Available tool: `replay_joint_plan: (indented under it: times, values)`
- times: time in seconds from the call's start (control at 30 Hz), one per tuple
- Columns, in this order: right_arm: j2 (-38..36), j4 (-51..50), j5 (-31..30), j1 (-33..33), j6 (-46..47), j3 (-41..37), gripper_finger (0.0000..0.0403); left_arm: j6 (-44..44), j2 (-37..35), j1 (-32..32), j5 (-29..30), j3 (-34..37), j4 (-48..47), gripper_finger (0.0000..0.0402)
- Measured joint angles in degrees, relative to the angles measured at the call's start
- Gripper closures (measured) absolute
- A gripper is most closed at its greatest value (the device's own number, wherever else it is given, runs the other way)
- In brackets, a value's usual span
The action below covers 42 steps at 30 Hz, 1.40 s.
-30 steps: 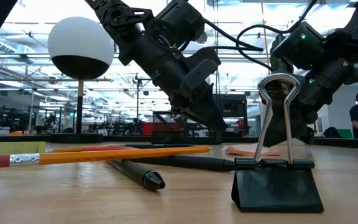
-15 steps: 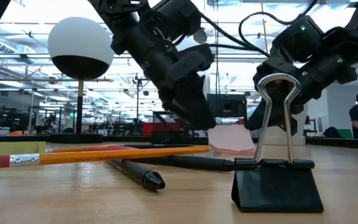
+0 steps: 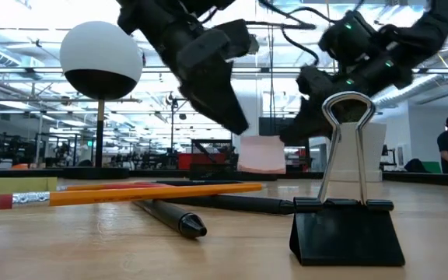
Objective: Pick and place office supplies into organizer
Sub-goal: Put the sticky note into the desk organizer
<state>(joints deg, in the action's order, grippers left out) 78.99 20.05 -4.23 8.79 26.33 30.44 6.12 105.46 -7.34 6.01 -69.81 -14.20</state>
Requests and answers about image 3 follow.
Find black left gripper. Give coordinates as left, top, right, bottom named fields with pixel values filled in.
left=157, top=19, right=260, bottom=135

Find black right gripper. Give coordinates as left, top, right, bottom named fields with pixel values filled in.
left=280, top=50, right=414, bottom=145

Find pink sticky note pad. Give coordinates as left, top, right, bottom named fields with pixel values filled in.
left=237, top=135, right=287, bottom=175

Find black pen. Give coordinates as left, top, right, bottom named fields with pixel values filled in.
left=165, top=194, right=297, bottom=216
left=132, top=199, right=208, bottom=240
left=156, top=179, right=245, bottom=187

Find red-handled scissors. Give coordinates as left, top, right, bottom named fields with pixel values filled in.
left=103, top=180, right=173, bottom=191

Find small black binder clip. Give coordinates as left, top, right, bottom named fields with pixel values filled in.
left=289, top=90, right=406, bottom=268

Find long orange pencil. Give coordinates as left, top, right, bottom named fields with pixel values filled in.
left=0, top=182, right=264, bottom=211

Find short orange pencil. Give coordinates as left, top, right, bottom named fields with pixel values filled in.
left=55, top=184, right=104, bottom=192

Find red cabinet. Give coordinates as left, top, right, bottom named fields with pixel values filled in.
left=177, top=152, right=228, bottom=171

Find white globe table lamp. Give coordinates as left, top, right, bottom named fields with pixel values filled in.
left=59, top=20, right=144, bottom=180

